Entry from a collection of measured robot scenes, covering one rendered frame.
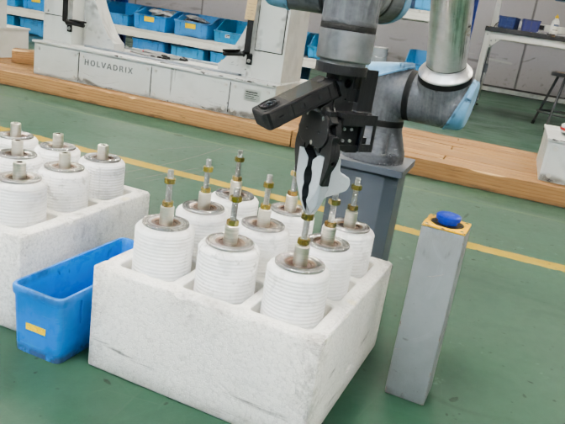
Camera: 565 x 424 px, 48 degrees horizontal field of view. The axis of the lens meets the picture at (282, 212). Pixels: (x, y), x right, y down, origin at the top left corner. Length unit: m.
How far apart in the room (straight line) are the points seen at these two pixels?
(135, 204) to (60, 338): 0.41
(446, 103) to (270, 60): 1.85
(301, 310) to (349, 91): 0.31
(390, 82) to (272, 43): 1.75
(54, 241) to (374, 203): 0.71
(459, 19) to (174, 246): 0.73
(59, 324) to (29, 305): 0.06
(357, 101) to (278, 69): 2.29
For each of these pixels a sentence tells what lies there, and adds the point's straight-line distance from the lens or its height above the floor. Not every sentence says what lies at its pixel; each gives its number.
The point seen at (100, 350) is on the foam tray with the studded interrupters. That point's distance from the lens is 1.10.
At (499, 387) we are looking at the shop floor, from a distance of 1.29.
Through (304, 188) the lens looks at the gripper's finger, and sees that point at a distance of 0.91.
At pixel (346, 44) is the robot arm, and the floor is 0.57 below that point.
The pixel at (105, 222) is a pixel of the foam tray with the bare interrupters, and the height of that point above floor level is 0.15.
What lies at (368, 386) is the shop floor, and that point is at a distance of 1.17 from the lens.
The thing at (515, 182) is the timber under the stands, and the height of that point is 0.06.
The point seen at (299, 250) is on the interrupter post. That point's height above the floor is 0.28.
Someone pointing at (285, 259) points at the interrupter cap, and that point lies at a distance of 0.95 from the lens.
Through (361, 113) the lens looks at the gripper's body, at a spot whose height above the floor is 0.48.
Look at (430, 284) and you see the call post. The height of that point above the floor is 0.22.
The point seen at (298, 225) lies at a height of 0.24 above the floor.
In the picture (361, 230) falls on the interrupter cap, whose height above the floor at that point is 0.25.
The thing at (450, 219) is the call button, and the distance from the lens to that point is 1.04.
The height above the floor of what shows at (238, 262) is 0.24.
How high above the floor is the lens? 0.60
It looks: 17 degrees down
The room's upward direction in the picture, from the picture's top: 9 degrees clockwise
